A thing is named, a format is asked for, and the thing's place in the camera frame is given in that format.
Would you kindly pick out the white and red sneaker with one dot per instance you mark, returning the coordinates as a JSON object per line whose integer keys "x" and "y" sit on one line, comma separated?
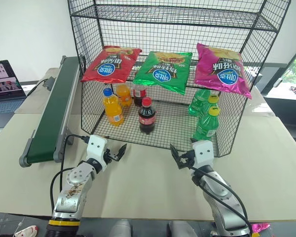
{"x": 27, "y": 231}

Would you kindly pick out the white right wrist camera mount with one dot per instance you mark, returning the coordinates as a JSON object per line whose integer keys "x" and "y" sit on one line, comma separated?
{"x": 204, "y": 153}

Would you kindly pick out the pink potato chips bag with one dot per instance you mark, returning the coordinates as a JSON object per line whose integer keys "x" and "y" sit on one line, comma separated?
{"x": 222, "y": 71}

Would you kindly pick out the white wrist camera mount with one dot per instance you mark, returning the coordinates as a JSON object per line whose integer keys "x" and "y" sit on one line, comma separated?
{"x": 96, "y": 148}
{"x": 204, "y": 153}

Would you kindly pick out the green soda bottle yellow cap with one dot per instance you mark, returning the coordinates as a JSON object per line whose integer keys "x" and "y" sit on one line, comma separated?
{"x": 207, "y": 126}
{"x": 213, "y": 99}

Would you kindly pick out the green conveyor belt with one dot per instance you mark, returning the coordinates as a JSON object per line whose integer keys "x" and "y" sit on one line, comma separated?
{"x": 53, "y": 111}

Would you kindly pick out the cola bottle red cap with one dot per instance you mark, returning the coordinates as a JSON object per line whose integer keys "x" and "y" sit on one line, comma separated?
{"x": 147, "y": 118}

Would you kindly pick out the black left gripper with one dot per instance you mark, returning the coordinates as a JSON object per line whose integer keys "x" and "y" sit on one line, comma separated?
{"x": 107, "y": 156}

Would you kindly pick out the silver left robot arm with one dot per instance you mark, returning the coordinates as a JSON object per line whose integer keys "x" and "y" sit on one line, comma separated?
{"x": 71, "y": 192}

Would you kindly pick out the open laptop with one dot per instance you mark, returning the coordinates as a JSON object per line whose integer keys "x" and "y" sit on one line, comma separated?
{"x": 2, "y": 81}

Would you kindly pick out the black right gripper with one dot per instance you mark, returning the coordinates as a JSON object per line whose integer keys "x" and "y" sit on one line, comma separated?
{"x": 187, "y": 158}

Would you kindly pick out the grey rounded shape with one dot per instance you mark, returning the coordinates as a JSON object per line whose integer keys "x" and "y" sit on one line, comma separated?
{"x": 121, "y": 228}

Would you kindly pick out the red potato chips bag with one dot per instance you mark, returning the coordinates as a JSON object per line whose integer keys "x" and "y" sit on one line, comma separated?
{"x": 108, "y": 66}

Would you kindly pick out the orange soda bottle blue cap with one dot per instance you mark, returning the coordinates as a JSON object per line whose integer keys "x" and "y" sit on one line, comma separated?
{"x": 113, "y": 108}

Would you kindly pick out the cola bottle red label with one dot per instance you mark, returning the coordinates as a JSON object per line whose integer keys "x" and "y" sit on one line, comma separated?
{"x": 138, "y": 95}

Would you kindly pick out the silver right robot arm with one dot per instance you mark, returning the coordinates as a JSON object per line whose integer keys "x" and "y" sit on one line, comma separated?
{"x": 222, "y": 197}

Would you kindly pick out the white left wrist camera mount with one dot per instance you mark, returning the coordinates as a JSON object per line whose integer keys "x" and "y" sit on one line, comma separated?
{"x": 96, "y": 148}

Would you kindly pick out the green potato chips bag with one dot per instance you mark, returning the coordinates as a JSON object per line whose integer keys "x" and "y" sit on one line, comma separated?
{"x": 162, "y": 74}

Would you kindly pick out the pink foil bag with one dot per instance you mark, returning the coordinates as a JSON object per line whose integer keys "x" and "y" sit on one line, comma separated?
{"x": 260, "y": 227}

